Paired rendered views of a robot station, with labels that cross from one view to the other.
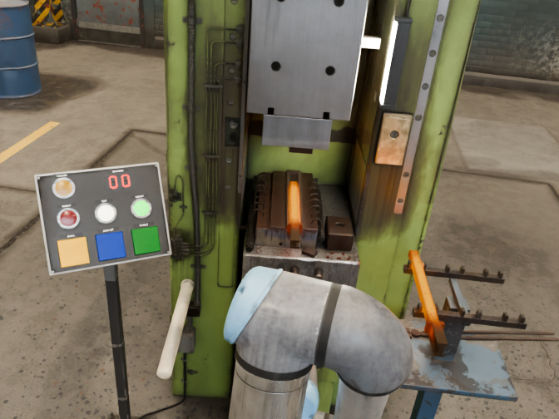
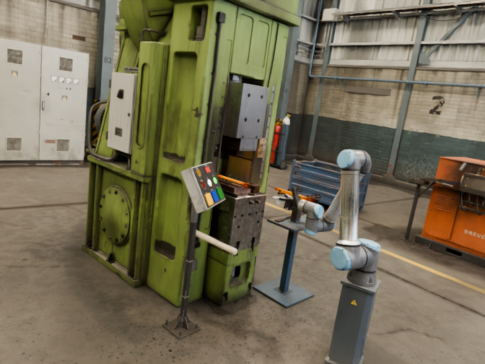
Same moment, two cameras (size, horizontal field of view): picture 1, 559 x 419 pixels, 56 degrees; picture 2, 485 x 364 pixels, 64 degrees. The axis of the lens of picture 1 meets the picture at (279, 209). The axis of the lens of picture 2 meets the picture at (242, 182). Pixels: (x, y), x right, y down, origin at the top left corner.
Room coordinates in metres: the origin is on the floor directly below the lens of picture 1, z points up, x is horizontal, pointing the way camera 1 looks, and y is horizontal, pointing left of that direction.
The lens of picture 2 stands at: (-0.57, 2.20, 1.64)
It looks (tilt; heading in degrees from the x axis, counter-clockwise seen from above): 12 degrees down; 312
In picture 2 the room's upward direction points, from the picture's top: 8 degrees clockwise
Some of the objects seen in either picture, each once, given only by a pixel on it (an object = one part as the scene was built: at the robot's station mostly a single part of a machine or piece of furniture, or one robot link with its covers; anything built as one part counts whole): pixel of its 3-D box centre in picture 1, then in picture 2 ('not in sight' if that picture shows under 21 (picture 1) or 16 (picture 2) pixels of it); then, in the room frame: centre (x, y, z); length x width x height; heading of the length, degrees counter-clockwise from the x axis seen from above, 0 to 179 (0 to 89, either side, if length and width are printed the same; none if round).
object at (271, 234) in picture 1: (286, 204); (224, 183); (1.66, -0.02, 0.96); 0.42 x 0.20 x 0.09; 2
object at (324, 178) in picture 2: not in sight; (327, 185); (2.99, -3.97, 0.36); 1.20 x 0.80 x 0.72; 0
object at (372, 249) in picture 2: not in sight; (365, 253); (0.42, -0.15, 0.79); 0.17 x 0.15 x 0.18; 76
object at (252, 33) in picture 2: not in sight; (232, 44); (1.81, -0.06, 2.06); 0.44 x 0.41 x 0.47; 2
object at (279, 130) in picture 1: (295, 109); (229, 140); (1.66, -0.02, 1.32); 0.42 x 0.20 x 0.10; 2
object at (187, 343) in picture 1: (183, 338); (190, 264); (1.56, 0.33, 0.36); 0.09 x 0.07 x 0.12; 92
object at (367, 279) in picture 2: not in sight; (362, 273); (0.42, -0.16, 0.65); 0.19 x 0.19 x 0.10
